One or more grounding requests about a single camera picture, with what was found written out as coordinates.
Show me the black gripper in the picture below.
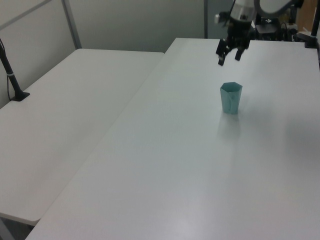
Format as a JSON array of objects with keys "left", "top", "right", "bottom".
[{"left": 215, "top": 17, "right": 252, "bottom": 67}]

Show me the teal hexagonal plastic cup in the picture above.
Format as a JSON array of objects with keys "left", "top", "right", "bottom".
[{"left": 219, "top": 81, "right": 244, "bottom": 115}]

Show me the black box device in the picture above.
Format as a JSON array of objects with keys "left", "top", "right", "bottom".
[{"left": 251, "top": 22, "right": 280, "bottom": 41}]

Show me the black pole with table clamp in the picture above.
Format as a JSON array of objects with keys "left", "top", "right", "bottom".
[{"left": 293, "top": 0, "right": 320, "bottom": 50}]

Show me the tan wooden board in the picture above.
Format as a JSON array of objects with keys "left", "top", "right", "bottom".
[{"left": 297, "top": 0, "right": 316, "bottom": 33}]

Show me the black pole with flat base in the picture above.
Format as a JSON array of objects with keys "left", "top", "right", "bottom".
[{"left": 0, "top": 38, "right": 31, "bottom": 102}]

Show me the grey table leg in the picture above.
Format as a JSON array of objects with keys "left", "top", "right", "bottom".
[{"left": 0, "top": 216, "right": 14, "bottom": 240}]

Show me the grey wrist mounted camera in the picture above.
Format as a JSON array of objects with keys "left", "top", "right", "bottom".
[{"left": 214, "top": 11, "right": 230, "bottom": 26}]

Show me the grey metal partition post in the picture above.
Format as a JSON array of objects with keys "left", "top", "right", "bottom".
[
  {"left": 203, "top": 0, "right": 209, "bottom": 39},
  {"left": 61, "top": 0, "right": 83, "bottom": 50}
]

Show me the thin black cable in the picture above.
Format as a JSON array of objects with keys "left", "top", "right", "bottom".
[{"left": 0, "top": 39, "right": 12, "bottom": 100}]

